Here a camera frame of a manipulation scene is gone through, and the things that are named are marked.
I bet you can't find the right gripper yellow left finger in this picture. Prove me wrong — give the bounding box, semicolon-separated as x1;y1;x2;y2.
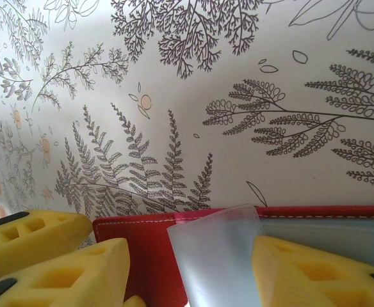
0;238;131;307

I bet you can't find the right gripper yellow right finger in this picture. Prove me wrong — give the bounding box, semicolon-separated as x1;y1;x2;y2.
252;235;374;307

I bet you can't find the red leather card holder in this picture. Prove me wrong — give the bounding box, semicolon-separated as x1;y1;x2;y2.
92;203;374;307

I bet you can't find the floral patterned table cover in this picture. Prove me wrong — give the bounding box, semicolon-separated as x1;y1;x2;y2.
0;0;374;224

